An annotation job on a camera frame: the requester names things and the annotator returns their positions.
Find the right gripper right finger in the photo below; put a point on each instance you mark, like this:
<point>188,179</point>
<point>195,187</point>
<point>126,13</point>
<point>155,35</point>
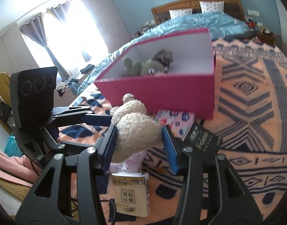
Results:
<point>185,160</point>

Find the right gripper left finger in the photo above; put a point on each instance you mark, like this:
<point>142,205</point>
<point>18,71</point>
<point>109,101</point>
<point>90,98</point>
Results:
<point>92,162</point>

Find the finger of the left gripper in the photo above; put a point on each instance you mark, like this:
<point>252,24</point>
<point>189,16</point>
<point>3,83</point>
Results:
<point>66,110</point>
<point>96,120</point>

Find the cream plush bear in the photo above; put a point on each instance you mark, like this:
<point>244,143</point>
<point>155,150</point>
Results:
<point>137,131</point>

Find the beige tissue pack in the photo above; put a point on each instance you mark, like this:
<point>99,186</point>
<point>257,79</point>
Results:
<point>131,193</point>

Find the black packet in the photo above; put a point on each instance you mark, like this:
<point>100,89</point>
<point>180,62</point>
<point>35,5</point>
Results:
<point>201,139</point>

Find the pink drawstring pouch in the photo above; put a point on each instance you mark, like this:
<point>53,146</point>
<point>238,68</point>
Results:
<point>131,165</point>

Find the turquoise basket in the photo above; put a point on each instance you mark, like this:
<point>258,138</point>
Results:
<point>12,148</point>

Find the yellow garment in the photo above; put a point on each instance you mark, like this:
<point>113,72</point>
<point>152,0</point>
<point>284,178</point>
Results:
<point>6,116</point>

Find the green plush frog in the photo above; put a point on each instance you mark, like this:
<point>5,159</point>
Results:
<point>150,67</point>

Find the pink floral tissue pack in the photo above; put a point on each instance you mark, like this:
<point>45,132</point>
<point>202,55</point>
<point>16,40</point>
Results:
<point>179,122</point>

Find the brown grey plush toy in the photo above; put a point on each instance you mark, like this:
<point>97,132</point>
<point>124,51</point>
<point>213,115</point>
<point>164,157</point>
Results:
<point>166,57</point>

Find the grey blue curtain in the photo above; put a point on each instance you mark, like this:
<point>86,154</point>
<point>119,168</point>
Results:
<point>34,29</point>

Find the pink storage box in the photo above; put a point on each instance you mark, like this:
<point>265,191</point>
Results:
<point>188,85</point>

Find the orange navy patterned blanket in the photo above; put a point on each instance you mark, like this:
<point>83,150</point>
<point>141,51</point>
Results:
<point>250,115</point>

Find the left white patterned pillow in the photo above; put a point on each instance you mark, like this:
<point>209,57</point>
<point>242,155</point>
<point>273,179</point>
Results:
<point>180,12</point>

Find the white patterned pillow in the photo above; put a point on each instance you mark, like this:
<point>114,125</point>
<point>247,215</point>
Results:
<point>180,12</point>
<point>211,6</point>

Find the right white patterned pillow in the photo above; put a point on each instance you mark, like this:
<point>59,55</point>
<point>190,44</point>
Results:
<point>211,6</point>

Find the wooden headboard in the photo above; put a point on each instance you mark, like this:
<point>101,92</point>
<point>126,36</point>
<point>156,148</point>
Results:
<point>231,7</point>

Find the wooden nightstand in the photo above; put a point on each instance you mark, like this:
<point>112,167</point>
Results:
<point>270,39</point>

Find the black left camera box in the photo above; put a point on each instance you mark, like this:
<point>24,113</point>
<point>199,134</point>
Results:
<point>32,96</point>

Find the white wall socket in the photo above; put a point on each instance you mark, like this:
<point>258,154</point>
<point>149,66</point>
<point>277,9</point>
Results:
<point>253,13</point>

